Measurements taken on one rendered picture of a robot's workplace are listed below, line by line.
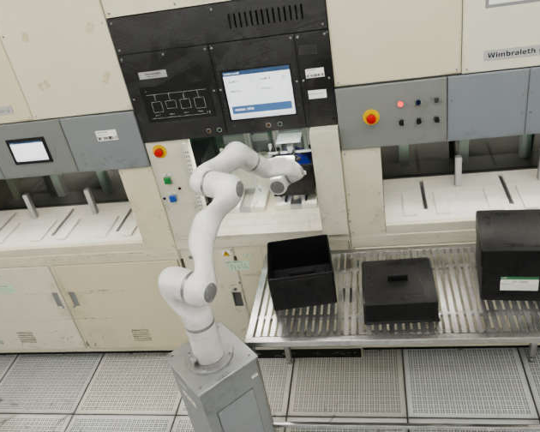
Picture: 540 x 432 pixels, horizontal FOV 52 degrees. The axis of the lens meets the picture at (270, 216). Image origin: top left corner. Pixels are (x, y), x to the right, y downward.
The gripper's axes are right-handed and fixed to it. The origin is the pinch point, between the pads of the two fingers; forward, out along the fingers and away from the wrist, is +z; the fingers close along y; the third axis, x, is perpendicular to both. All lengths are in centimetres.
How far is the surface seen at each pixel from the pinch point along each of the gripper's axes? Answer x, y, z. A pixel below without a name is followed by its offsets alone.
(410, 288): -33, 53, -62
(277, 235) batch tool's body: -34.2, -7.2, -18.4
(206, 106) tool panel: 34.8, -27.5, -18.7
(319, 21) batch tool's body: 64, 25, -18
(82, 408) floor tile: -120, -127, -55
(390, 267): -33, 46, -48
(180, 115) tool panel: 32, -40, -19
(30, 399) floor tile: -120, -162, -49
